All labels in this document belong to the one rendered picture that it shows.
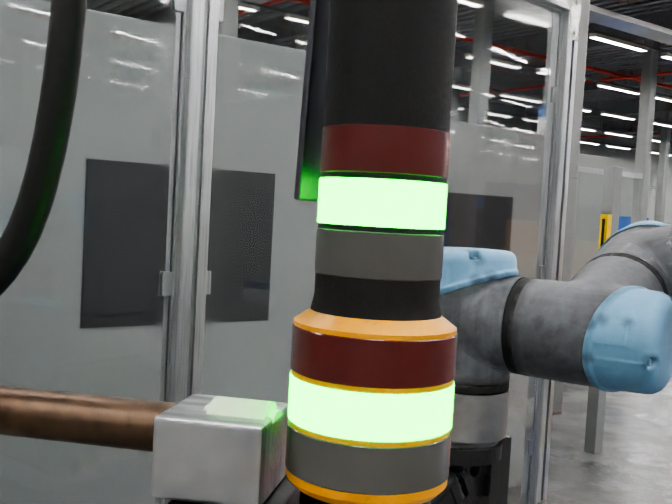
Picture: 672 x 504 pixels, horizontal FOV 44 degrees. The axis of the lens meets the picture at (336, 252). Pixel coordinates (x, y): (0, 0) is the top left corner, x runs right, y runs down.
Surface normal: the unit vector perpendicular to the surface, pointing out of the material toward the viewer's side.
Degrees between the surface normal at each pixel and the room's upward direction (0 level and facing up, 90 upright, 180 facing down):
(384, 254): 90
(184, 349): 90
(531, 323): 78
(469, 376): 90
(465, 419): 90
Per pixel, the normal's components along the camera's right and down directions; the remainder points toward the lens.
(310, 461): -0.70, 0.00
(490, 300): -0.46, -0.50
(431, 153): 0.62, 0.07
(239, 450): -0.18, 0.04
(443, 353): 0.80, 0.07
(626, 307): -0.33, -0.67
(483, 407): 0.28, 0.07
